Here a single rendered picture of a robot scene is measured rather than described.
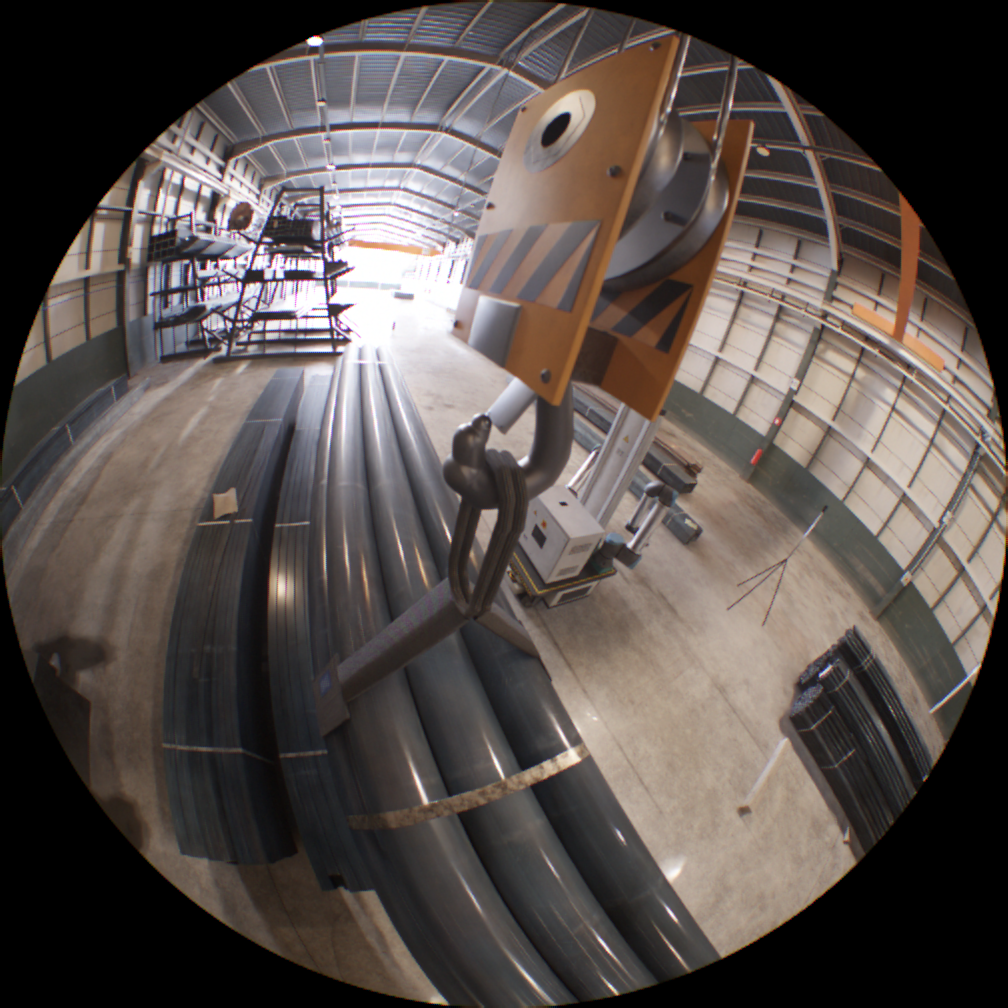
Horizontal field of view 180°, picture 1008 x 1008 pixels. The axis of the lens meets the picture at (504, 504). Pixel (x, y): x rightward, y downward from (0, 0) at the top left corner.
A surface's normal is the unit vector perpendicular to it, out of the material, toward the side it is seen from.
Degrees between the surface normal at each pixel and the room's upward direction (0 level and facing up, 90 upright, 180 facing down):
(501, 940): 19
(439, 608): 52
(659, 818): 0
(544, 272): 90
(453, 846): 34
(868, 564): 90
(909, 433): 90
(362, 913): 0
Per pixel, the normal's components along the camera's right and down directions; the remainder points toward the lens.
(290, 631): 0.25, -0.78
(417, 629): -0.54, -0.44
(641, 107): -0.87, 0.07
